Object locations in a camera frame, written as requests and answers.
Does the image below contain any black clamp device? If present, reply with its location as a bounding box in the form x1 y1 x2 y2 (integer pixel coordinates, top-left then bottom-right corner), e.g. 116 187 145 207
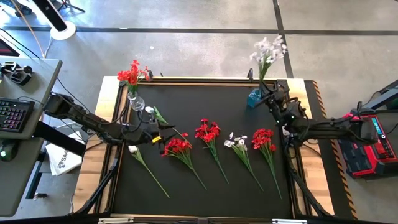
0 61 34 86

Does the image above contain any grey desk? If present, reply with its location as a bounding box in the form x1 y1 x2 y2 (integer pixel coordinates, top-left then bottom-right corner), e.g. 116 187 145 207
0 57 63 218

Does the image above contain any orange cord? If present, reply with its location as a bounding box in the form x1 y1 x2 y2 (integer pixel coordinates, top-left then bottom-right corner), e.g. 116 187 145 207
11 0 47 59

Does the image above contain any black floor cable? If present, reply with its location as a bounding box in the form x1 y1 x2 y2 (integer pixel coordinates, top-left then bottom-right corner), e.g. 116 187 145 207
55 77 91 113
0 27 41 60

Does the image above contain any black diagonal frame strut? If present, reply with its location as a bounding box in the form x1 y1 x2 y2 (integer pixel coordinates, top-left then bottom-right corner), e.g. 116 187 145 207
289 167 333 218
74 155 121 215

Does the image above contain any dark monitor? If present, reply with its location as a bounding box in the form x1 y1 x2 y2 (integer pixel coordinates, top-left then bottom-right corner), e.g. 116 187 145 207
0 37 20 58

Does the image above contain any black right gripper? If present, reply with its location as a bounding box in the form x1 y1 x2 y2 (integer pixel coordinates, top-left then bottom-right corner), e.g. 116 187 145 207
254 82 299 121

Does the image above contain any black slanted bar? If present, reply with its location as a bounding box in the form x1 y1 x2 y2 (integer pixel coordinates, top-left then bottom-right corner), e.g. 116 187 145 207
32 120 87 157

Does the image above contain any white artificial flower bunch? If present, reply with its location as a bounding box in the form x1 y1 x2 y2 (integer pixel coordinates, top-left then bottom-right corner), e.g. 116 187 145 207
223 132 264 192
249 34 289 91

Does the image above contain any black computer mouse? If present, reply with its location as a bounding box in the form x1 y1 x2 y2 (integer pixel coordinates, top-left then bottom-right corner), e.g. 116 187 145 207
0 139 19 162

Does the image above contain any red artificial flower bunch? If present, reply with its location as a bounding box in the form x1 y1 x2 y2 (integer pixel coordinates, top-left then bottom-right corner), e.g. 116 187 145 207
116 59 152 97
195 118 230 185
160 133 208 190
251 128 283 200

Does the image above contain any black backlit keyboard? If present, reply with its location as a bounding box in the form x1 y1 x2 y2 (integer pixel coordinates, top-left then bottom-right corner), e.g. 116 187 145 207
0 98 35 134

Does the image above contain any clear glass vase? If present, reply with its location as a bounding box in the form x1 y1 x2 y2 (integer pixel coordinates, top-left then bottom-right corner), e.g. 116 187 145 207
127 91 146 112

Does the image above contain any silver metal bracket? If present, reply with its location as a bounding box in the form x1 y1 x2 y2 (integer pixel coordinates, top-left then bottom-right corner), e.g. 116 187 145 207
272 218 308 224
98 217 134 224

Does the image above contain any black table mat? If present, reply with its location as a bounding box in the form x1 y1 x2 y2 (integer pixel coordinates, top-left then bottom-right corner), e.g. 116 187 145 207
112 81 294 219

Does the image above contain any grey cart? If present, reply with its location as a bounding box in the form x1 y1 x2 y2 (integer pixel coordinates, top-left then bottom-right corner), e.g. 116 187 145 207
360 79 398 110

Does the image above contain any red and black tool box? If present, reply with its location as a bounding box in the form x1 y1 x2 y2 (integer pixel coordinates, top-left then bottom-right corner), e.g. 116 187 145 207
337 108 398 179

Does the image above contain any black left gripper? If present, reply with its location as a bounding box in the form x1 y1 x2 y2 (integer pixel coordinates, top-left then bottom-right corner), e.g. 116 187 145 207
136 119 177 155

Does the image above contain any black tripod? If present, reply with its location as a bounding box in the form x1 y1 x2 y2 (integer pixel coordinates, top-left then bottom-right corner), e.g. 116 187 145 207
57 0 86 14

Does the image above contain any blue glass vase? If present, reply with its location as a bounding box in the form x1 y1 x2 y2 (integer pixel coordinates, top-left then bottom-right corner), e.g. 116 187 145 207
247 88 265 109

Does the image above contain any floor lamp with white base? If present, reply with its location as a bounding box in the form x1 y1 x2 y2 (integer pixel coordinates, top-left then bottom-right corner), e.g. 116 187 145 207
32 0 77 41

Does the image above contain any black hazard-striped strip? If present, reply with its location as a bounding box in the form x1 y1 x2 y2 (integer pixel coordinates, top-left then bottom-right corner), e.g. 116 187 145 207
303 80 358 219

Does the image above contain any white artificial tulip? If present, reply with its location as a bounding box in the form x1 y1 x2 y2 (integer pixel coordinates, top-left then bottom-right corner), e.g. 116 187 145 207
144 105 189 139
128 144 170 199

